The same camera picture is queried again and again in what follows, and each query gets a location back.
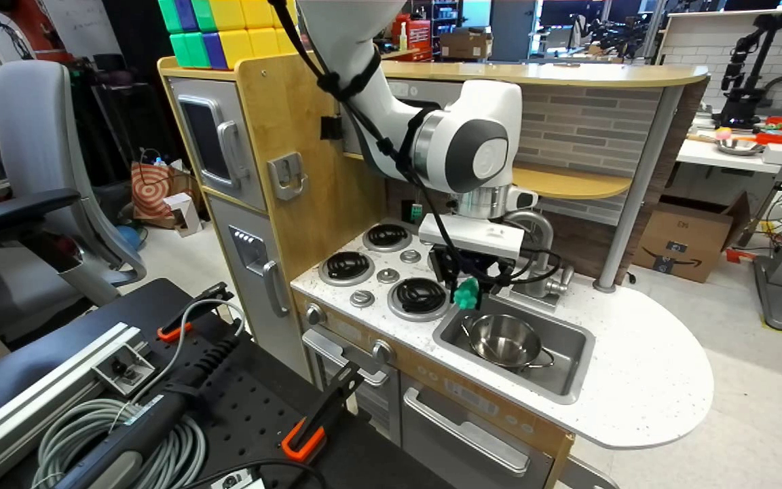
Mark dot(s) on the sink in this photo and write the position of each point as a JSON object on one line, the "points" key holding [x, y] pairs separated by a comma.
{"points": [[567, 353]]}

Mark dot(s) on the long black bar clamp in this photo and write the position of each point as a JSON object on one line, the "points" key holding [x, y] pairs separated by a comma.
{"points": [[160, 414]]}

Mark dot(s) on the silver tap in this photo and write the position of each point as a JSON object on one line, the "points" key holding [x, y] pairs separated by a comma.
{"points": [[539, 238]]}

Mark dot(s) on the cardboard box with black print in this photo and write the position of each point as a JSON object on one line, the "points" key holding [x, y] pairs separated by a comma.
{"points": [[683, 241]]}

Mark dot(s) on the blue ball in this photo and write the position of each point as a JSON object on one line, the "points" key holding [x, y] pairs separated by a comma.
{"points": [[129, 238]]}

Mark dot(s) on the whiteboard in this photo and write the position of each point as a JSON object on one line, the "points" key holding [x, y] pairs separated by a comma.
{"points": [[82, 24]]}

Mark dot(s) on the plain cardboard box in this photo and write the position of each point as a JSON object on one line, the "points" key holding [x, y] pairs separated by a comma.
{"points": [[466, 44]]}

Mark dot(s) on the silver bowl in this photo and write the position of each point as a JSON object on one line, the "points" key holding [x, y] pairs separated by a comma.
{"points": [[738, 147]]}

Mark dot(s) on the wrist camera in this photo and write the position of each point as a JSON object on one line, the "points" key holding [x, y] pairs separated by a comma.
{"points": [[472, 236]]}

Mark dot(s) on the small green toy phone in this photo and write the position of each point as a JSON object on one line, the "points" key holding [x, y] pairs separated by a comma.
{"points": [[416, 212]]}

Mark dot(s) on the green toy object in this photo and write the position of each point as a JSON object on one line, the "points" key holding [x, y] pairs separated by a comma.
{"points": [[466, 295]]}

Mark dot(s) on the small silver stove disc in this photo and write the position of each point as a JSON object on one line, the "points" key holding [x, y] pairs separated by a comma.
{"points": [[410, 256], [387, 275], [362, 298]]}

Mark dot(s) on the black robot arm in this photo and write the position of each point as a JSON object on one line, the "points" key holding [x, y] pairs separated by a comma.
{"points": [[747, 68]]}

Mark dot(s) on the stove knob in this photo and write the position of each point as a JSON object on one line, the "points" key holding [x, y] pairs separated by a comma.
{"points": [[382, 352], [314, 314]]}

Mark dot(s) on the microwave door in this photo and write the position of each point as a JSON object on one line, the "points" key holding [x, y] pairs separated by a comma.
{"points": [[194, 142]]}

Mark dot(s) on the oven door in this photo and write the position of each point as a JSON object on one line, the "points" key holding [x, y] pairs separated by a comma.
{"points": [[364, 401]]}

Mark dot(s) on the red target print bag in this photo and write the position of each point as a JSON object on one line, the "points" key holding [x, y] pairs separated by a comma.
{"points": [[150, 193]]}

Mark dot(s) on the toy kitchen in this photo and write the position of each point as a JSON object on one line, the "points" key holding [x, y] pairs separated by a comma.
{"points": [[309, 204]]}

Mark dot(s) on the aluminium rail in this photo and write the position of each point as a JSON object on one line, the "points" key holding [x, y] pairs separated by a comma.
{"points": [[31, 394]]}

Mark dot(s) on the dishwasher door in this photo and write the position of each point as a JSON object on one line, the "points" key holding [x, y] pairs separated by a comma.
{"points": [[445, 448]]}

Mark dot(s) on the silver side hook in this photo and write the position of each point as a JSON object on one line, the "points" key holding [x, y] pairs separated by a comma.
{"points": [[286, 175]]}

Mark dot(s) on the fridge door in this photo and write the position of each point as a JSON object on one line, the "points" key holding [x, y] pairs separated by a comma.
{"points": [[255, 299]]}

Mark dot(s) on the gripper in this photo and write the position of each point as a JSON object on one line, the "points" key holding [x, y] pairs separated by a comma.
{"points": [[447, 263]]}

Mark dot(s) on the office chair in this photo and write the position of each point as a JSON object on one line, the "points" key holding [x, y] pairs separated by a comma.
{"points": [[38, 149]]}

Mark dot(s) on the small white box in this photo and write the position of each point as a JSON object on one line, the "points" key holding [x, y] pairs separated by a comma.
{"points": [[184, 212]]}

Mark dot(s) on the black and orange clamp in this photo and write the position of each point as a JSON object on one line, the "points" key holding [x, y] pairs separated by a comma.
{"points": [[187, 316], [316, 421]]}

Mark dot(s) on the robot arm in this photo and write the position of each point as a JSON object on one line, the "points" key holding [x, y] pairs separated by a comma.
{"points": [[364, 102]]}

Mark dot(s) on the stack of coloured blocks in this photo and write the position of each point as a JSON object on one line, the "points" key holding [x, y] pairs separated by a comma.
{"points": [[228, 30]]}

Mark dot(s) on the silver pot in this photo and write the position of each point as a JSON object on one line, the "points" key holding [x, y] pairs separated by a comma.
{"points": [[503, 339]]}

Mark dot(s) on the stove burner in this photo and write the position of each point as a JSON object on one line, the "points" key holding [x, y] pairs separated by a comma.
{"points": [[419, 297], [346, 267], [387, 237]]}

